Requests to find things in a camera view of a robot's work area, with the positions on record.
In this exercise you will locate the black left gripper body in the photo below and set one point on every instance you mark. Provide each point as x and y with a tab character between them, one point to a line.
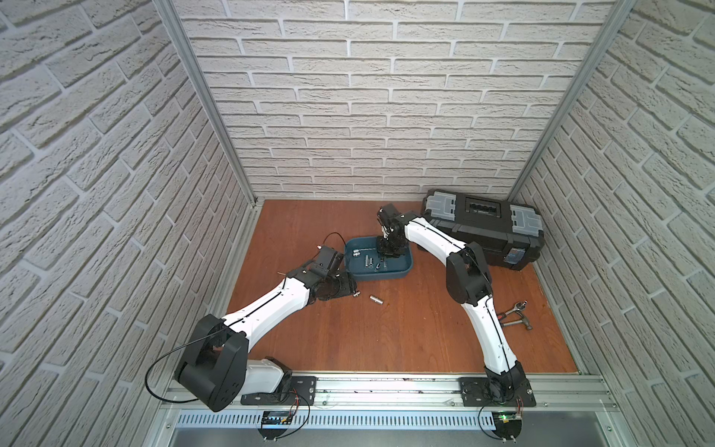
341	285

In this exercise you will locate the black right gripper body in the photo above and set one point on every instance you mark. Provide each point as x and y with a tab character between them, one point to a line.
389	246

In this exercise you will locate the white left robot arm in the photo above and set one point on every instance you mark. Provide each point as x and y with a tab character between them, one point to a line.
215	366

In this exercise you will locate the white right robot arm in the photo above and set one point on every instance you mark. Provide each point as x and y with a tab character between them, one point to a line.
469	283

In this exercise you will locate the teal plastic storage box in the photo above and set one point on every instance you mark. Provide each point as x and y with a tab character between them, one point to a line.
364	262

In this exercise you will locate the black grey toolbox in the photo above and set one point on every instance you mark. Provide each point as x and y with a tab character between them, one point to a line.
512	236

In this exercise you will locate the chrome ratchet wrench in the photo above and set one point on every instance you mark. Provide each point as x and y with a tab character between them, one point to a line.
518	308

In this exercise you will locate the left controller board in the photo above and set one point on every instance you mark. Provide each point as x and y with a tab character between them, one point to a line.
275	424

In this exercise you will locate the controller board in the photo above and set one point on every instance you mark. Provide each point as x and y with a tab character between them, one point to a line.
508	426
275	424

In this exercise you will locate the right controller board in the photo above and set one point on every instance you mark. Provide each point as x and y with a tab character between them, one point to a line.
508	426

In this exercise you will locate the aluminium floor rail left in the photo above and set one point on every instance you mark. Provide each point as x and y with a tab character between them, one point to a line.
234	260

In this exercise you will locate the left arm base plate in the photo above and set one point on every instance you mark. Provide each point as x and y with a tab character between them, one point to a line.
299	389

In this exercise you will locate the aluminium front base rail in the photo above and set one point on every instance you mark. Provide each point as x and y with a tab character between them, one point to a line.
361	409

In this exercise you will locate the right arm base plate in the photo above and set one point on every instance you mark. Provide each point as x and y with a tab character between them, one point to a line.
484	391

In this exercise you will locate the aluminium corner post left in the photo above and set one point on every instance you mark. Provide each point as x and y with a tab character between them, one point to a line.
182	43

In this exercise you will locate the aluminium corner post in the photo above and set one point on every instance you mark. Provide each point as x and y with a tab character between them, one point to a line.
182	43
604	39

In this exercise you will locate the aluminium corner post right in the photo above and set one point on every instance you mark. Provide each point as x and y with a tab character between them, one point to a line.
604	39

